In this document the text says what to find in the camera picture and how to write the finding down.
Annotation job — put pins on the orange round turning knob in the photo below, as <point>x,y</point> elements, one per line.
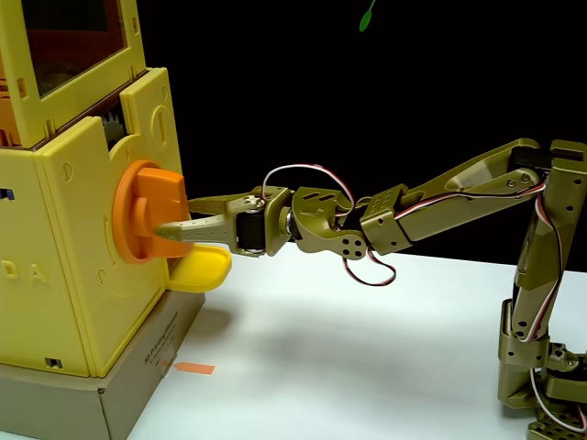
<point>156,192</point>

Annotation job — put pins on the yellow toy vending machine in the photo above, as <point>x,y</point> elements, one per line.
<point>69,275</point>

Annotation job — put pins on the yellow dispensing tray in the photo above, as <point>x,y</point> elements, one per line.
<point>202,270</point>

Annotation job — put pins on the grey plastic gear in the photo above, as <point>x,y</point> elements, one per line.
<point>112,130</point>

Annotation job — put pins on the orange tape arrow marker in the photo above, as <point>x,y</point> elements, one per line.
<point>197,368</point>

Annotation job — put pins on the brown cardboard box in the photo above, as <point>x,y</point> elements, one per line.
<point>128,389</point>

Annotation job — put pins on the green leaf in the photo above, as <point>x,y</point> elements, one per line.
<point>365,20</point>

